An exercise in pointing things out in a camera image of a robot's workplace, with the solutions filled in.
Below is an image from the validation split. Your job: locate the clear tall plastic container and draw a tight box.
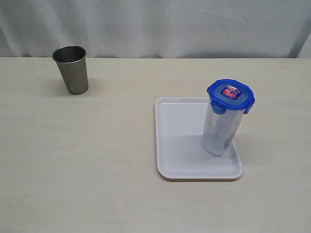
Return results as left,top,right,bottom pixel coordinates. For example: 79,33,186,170
201,99,244,156

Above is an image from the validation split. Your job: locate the blue container lid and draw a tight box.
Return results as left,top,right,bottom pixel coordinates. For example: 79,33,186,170
207,79,255,115

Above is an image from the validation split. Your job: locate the stainless steel cup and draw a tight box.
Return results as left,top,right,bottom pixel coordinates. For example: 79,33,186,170
52,45,88,95

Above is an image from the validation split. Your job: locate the white plastic tray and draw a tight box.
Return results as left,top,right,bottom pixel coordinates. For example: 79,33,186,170
155,97,243,181

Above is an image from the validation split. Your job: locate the white backdrop curtain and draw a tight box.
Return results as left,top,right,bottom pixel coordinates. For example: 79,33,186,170
0,0,311,58

